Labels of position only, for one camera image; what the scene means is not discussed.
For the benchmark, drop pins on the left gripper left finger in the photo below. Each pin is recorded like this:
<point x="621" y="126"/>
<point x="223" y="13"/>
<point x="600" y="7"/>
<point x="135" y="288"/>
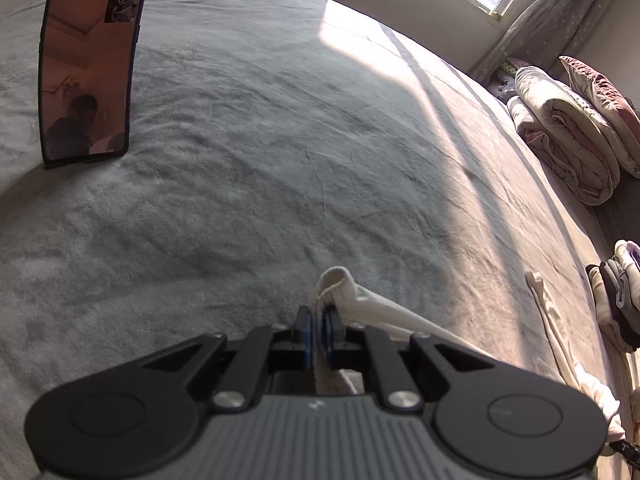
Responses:
<point x="303" y="337"/>

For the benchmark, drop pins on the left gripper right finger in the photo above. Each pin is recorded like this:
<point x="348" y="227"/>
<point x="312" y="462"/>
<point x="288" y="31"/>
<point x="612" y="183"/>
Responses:
<point x="332" y="336"/>

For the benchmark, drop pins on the white garment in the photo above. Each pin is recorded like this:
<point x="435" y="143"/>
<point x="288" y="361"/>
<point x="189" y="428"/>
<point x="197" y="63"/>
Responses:
<point x="337" y="286"/>

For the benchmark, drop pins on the stack of folded clothes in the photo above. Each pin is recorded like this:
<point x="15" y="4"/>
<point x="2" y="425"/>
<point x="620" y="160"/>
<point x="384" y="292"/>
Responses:
<point x="615" y="289"/>

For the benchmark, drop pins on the grey bed blanket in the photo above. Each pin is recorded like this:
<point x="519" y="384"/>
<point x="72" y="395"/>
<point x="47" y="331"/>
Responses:
<point x="271" y="140"/>

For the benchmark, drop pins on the folded beige pink quilt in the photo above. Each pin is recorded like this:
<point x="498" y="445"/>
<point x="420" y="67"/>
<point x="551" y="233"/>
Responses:
<point x="563" y="132"/>

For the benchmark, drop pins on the pink beige pillow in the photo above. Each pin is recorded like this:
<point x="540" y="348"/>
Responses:
<point x="611" y="105"/>

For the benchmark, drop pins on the smartphone on stand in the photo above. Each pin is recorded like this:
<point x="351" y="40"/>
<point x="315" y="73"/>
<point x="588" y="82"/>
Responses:
<point x="86" y="59"/>

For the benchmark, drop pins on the grey star curtain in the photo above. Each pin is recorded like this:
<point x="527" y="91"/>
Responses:
<point x="542" y="33"/>

